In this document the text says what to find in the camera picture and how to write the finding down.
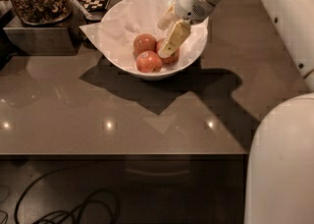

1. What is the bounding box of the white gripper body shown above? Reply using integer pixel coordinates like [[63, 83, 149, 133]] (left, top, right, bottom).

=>
[[175, 0, 214, 25]]

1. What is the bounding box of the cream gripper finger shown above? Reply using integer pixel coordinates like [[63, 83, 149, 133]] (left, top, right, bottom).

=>
[[158, 20, 191, 58], [157, 6, 175, 30]]

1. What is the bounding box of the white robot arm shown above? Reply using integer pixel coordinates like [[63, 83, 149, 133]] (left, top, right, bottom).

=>
[[158, 0, 314, 224]]

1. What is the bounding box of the white bowl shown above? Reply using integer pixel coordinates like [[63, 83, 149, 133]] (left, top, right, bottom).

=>
[[98, 0, 209, 82]]

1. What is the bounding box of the red apple front with sticker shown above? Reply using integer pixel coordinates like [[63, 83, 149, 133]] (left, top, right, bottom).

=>
[[136, 51, 163, 73]]

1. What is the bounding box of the white paper liner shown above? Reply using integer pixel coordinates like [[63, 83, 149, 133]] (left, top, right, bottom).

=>
[[78, 0, 211, 69]]

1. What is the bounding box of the black white marker tag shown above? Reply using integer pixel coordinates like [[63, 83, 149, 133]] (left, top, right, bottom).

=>
[[78, 0, 111, 12]]

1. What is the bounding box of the dark grey box stand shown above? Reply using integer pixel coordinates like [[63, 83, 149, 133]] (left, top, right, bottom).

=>
[[4, 8, 81, 56]]

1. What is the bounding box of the black cable on floor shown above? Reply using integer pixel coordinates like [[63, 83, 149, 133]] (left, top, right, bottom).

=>
[[13, 168, 122, 224]]

